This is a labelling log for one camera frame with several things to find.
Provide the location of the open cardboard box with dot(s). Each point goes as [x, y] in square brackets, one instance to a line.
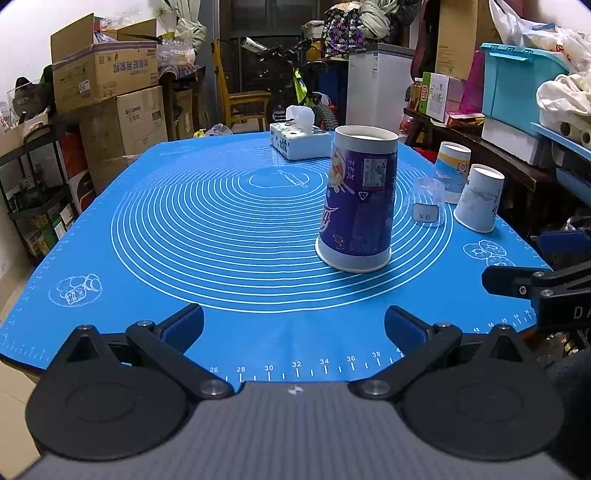
[101, 69]

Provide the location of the pale hanging cloth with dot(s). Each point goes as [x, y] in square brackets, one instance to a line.
[187, 23]

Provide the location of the large closed cardboard box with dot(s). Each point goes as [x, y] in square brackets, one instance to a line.
[124, 134]

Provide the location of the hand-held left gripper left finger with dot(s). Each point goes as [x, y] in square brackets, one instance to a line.
[183, 324]

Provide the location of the red box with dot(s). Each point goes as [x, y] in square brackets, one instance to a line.
[76, 173]

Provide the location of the dark wooden side table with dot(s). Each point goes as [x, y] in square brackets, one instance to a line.
[521, 177]

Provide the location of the blue and white paper cup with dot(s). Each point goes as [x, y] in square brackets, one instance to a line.
[453, 170]

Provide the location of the light blue plastic shelf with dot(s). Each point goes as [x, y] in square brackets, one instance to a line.
[565, 145]

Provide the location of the orange drink bottle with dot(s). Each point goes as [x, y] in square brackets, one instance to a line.
[415, 94]

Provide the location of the blue silicone baking mat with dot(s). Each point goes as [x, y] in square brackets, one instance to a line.
[207, 221]

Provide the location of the black bag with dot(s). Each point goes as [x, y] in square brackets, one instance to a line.
[27, 99]

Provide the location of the tall cardboard box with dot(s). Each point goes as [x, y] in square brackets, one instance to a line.
[461, 37]

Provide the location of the white storage box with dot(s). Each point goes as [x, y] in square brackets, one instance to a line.
[512, 141]

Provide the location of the purple paper cup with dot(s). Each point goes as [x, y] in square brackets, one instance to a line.
[358, 203]

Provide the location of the black metal shelf rack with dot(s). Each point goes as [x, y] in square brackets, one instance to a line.
[41, 184]

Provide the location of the white cup with pale print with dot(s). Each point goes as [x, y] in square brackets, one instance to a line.
[480, 198]

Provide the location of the blue white tissue box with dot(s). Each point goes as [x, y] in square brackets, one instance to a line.
[300, 141]

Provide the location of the dark cloth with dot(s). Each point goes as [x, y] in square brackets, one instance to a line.
[575, 415]

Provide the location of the black yellow bicycle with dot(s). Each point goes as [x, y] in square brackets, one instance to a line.
[300, 85]

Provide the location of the teal plastic storage bin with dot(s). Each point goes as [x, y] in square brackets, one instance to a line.
[517, 87]

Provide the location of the white crumpled cloth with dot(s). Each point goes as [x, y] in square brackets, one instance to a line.
[565, 99]

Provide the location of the wooden chair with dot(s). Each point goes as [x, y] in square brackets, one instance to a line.
[240, 99]

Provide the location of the white plastic bag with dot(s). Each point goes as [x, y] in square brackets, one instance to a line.
[531, 27]

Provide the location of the clear plastic cup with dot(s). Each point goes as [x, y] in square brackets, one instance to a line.
[428, 203]

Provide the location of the purple patterned bag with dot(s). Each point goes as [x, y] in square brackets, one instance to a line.
[344, 32]

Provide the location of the green white carton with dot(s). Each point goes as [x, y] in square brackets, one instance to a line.
[438, 94]

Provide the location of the white chest freezer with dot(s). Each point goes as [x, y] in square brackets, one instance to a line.
[376, 87]

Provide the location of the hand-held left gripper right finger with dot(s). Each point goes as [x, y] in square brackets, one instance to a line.
[405, 328]

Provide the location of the pink bag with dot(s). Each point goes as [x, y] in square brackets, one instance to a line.
[478, 83]

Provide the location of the pile of clothes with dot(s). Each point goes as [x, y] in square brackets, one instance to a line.
[385, 18]

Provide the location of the pile of clear plastic bottles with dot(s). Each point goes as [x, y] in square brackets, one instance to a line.
[175, 50]

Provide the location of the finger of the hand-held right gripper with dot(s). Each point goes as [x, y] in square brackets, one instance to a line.
[561, 242]
[508, 280]

